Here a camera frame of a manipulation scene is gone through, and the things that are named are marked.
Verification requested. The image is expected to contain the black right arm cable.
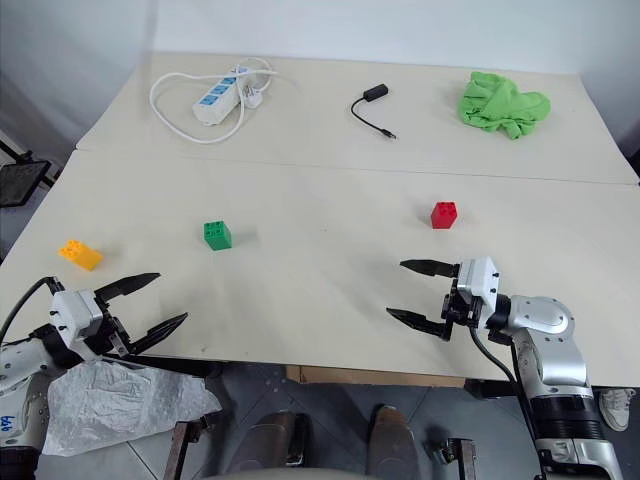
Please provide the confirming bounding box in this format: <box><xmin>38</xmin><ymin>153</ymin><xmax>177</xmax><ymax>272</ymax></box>
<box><xmin>468</xmin><ymin>325</ymin><xmax>546</xmax><ymax>456</ymax></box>

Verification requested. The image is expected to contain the crumpled white plastic sheet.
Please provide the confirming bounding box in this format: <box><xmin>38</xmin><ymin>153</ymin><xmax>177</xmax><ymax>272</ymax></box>
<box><xmin>41</xmin><ymin>357</ymin><xmax>223</xmax><ymax>458</ymax></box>

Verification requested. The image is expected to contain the white power strip with cable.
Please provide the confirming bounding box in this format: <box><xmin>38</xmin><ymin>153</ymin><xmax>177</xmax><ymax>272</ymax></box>
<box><xmin>150</xmin><ymin>57</ymin><xmax>278</xmax><ymax>146</ymax></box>

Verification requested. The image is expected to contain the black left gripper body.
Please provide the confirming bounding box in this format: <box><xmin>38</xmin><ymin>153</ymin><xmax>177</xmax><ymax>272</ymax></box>
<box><xmin>92</xmin><ymin>292</ymin><xmax>135</xmax><ymax>358</ymax></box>

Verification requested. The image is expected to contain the green toy brick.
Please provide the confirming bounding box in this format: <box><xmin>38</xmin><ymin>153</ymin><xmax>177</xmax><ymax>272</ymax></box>
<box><xmin>202</xmin><ymin>219</ymin><xmax>234</xmax><ymax>251</ymax></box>

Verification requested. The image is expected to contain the dark rounded brown shape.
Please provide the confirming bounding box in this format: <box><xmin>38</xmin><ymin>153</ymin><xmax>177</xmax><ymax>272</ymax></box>
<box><xmin>367</xmin><ymin>404</ymin><xmax>421</xmax><ymax>474</ymax></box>

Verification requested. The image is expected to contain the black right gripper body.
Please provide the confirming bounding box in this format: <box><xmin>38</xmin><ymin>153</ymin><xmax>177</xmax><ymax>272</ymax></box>
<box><xmin>439</xmin><ymin>263</ymin><xmax>489</xmax><ymax>331</ymax></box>

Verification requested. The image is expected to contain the dark metal frame leg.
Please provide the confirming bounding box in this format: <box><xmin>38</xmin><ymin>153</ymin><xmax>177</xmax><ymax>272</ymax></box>
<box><xmin>166</xmin><ymin>413</ymin><xmax>222</xmax><ymax>480</ymax></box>
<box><xmin>431</xmin><ymin>437</ymin><xmax>477</xmax><ymax>480</ymax></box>

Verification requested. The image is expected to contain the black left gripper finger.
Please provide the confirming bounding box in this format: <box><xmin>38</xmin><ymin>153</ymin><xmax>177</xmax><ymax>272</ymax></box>
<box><xmin>95</xmin><ymin>272</ymin><xmax>162</xmax><ymax>304</ymax></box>
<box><xmin>130</xmin><ymin>312</ymin><xmax>190</xmax><ymax>356</ymax></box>

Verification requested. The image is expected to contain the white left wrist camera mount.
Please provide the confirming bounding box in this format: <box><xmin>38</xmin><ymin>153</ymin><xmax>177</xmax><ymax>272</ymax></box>
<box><xmin>49</xmin><ymin>288</ymin><xmax>106</xmax><ymax>361</ymax></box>

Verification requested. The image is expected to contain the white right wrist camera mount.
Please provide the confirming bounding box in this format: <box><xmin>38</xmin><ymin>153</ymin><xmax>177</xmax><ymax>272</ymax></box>
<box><xmin>456</xmin><ymin>256</ymin><xmax>502</xmax><ymax>322</ymax></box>

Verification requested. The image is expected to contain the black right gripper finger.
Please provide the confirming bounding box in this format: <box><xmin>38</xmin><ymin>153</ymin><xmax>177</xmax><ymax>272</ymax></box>
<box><xmin>385</xmin><ymin>306</ymin><xmax>455</xmax><ymax>343</ymax></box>
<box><xmin>399</xmin><ymin>258</ymin><xmax>459</xmax><ymax>280</ymax></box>

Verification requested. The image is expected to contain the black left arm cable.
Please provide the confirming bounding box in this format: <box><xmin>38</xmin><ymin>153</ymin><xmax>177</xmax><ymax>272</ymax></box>
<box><xmin>0</xmin><ymin>276</ymin><xmax>66</xmax><ymax>342</ymax></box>

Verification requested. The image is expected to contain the crumpled green cloth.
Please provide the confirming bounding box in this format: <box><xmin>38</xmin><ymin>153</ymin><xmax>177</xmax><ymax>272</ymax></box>
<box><xmin>458</xmin><ymin>70</ymin><xmax>552</xmax><ymax>142</ymax></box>

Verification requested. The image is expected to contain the black metal stand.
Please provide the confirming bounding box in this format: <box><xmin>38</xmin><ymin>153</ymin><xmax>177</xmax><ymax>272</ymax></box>
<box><xmin>0</xmin><ymin>130</ymin><xmax>54</xmax><ymax>209</ymax></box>

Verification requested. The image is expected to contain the black USB adapter with cable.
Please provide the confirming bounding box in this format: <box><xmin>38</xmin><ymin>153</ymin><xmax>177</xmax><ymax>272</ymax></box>
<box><xmin>350</xmin><ymin>84</ymin><xmax>400</xmax><ymax>141</ymax></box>

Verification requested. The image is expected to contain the yellow toy brick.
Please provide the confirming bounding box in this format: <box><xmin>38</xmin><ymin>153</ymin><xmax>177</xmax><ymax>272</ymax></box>
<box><xmin>58</xmin><ymin>239</ymin><xmax>104</xmax><ymax>272</ymax></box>

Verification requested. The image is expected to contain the red toy brick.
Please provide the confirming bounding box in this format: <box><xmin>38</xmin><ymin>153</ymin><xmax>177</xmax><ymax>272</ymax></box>
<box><xmin>430</xmin><ymin>200</ymin><xmax>459</xmax><ymax>230</ymax></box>

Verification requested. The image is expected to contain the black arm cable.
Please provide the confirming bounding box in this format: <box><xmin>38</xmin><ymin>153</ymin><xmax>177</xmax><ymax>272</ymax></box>
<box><xmin>0</xmin><ymin>276</ymin><xmax>66</xmax><ymax>342</ymax></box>
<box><xmin>468</xmin><ymin>325</ymin><xmax>546</xmax><ymax>456</ymax></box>

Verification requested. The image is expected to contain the white sneaker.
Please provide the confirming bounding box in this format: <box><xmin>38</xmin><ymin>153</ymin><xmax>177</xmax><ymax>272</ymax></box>
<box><xmin>598</xmin><ymin>388</ymin><xmax>637</xmax><ymax>433</ymax></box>

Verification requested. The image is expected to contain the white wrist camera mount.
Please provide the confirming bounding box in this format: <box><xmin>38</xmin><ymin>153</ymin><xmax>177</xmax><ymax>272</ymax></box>
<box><xmin>456</xmin><ymin>256</ymin><xmax>502</xmax><ymax>322</ymax></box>
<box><xmin>49</xmin><ymin>288</ymin><xmax>106</xmax><ymax>361</ymax></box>

